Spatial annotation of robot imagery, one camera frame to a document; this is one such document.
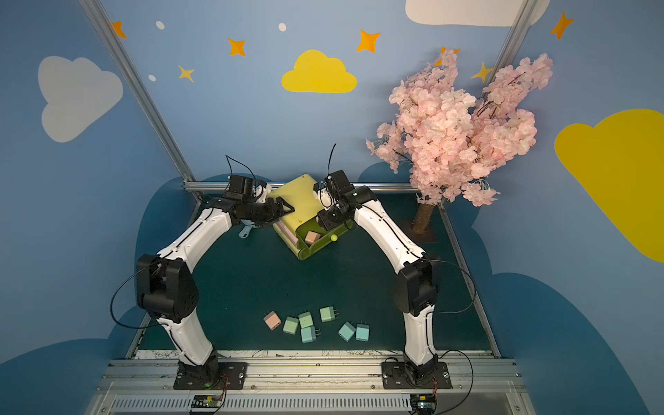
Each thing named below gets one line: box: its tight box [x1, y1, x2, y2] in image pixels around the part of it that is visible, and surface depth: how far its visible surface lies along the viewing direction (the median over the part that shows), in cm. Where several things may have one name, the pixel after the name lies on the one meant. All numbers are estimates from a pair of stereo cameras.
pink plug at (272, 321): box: [262, 310, 282, 332], surface depth 85 cm
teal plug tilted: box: [338, 320, 357, 343], surface depth 83 cm
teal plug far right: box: [355, 323, 371, 343], surface depth 83 cm
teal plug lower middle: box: [300, 325, 317, 344], surface depth 82 cm
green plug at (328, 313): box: [319, 306, 339, 323], surface depth 87 cm
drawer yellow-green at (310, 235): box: [295, 217, 355, 261], surface depth 88 cm
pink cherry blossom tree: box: [365, 49, 554, 235], surface depth 67 cm
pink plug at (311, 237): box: [304, 230, 321, 245], surface depth 88 cm
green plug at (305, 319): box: [298, 311, 314, 328], surface depth 86 cm
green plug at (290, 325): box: [282, 316, 299, 335], surface depth 84 cm
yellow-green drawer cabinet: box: [269, 173, 342, 252], surface depth 88 cm
